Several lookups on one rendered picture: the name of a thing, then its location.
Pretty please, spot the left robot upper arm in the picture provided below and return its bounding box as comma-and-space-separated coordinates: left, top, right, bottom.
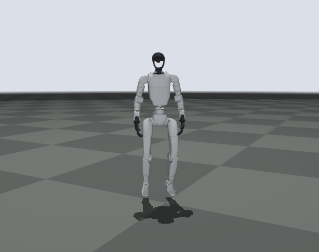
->
170, 75, 181, 102

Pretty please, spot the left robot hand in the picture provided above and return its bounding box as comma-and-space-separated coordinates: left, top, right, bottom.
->
177, 114, 186, 135

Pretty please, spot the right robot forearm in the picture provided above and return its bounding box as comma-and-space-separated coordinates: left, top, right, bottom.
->
133, 96, 141, 121

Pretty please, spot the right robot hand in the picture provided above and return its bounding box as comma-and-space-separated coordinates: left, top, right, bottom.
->
133, 116, 143, 137

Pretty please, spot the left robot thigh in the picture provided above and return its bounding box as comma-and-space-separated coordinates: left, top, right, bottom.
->
166, 118, 179, 162

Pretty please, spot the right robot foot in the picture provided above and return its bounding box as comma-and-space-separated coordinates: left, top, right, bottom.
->
141, 181, 149, 196

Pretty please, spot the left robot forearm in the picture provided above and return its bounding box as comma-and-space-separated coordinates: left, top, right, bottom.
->
177, 95, 186, 119

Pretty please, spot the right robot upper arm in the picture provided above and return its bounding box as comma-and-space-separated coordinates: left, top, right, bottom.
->
136, 75, 149, 104

